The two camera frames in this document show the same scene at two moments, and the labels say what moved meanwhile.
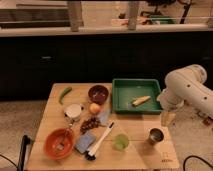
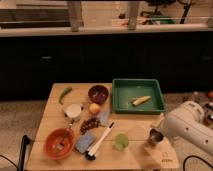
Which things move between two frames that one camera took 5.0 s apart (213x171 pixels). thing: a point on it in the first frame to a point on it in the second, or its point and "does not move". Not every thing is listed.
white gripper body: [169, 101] to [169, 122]
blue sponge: [84, 142] does not move
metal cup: [155, 135] does not move
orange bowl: [58, 143] does not move
